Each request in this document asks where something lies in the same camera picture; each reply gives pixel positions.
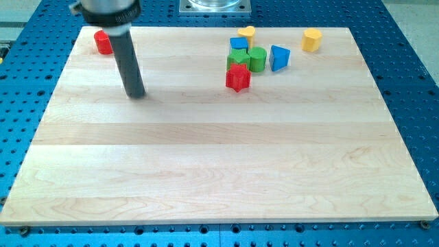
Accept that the blue cube block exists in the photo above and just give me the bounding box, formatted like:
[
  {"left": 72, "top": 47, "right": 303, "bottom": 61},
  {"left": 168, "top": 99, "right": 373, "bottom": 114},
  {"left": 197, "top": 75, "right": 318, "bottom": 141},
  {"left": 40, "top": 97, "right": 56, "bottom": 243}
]
[{"left": 229, "top": 37, "right": 249, "bottom": 54}]

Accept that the left board mounting screw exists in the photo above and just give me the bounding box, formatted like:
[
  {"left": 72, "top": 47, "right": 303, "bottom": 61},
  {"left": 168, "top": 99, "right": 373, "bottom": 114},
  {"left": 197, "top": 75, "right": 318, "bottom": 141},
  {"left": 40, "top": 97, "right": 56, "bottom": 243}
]
[{"left": 19, "top": 226, "right": 31, "bottom": 237}]

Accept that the board mounting screw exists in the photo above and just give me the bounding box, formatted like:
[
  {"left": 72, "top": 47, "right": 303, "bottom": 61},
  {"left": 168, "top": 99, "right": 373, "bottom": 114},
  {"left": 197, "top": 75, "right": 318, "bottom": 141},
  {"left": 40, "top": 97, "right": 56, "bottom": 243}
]
[
  {"left": 19, "top": 226, "right": 31, "bottom": 237},
  {"left": 419, "top": 220, "right": 431, "bottom": 230}
]

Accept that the light wooden board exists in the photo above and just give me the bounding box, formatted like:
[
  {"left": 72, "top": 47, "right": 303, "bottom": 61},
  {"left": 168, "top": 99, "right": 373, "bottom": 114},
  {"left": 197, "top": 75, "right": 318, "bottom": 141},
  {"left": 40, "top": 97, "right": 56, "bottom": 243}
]
[{"left": 1, "top": 27, "right": 438, "bottom": 226}]

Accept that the green cylinder block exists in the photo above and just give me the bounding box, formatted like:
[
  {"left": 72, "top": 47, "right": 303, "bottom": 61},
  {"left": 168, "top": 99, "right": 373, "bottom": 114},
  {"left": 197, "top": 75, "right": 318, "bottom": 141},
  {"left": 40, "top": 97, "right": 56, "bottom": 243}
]
[{"left": 248, "top": 47, "right": 267, "bottom": 73}]

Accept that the right board mounting screw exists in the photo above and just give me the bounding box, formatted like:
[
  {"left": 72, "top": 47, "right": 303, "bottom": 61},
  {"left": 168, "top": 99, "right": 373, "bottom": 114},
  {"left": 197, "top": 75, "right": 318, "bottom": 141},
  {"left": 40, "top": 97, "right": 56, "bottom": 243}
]
[{"left": 419, "top": 220, "right": 431, "bottom": 230}]

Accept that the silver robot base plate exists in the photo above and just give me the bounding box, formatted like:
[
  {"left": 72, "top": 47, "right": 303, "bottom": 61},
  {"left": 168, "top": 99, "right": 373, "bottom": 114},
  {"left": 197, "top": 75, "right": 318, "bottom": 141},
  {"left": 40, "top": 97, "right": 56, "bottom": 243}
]
[{"left": 178, "top": 0, "right": 252, "bottom": 16}]

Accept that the blue triangle block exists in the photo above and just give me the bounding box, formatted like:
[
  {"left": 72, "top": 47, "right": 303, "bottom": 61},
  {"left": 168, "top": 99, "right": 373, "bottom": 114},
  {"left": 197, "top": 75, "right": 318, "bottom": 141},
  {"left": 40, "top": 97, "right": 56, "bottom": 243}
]
[{"left": 269, "top": 45, "right": 291, "bottom": 72}]

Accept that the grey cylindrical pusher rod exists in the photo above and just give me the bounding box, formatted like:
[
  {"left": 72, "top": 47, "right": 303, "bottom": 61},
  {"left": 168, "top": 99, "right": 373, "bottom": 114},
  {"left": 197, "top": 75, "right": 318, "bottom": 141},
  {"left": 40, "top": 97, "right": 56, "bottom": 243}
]
[{"left": 109, "top": 31, "right": 146, "bottom": 99}]

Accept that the yellow hexagon block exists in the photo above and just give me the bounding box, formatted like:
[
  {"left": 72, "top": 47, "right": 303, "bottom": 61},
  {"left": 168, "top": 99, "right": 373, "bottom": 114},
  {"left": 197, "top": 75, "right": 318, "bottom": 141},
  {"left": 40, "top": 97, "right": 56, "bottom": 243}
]
[{"left": 301, "top": 28, "right": 322, "bottom": 52}]

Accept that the green star block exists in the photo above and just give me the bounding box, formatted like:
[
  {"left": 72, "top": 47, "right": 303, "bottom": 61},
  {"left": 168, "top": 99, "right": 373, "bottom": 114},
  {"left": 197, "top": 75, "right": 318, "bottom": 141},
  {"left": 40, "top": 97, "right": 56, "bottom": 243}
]
[{"left": 226, "top": 49, "right": 250, "bottom": 71}]

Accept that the red star block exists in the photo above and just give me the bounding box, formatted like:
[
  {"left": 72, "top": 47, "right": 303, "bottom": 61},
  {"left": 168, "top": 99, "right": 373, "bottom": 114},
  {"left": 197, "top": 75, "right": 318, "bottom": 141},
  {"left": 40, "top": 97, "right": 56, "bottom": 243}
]
[{"left": 226, "top": 64, "right": 251, "bottom": 93}]

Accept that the red cylinder block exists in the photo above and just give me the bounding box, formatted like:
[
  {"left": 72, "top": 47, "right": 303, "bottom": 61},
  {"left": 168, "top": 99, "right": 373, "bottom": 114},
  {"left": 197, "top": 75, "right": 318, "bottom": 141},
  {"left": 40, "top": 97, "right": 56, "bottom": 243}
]
[{"left": 93, "top": 30, "right": 113, "bottom": 55}]

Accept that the yellow heart block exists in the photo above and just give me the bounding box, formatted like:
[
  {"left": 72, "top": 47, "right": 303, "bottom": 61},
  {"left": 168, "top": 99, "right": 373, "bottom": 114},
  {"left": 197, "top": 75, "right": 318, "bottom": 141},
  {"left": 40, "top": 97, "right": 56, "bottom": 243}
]
[{"left": 237, "top": 26, "right": 256, "bottom": 48}]

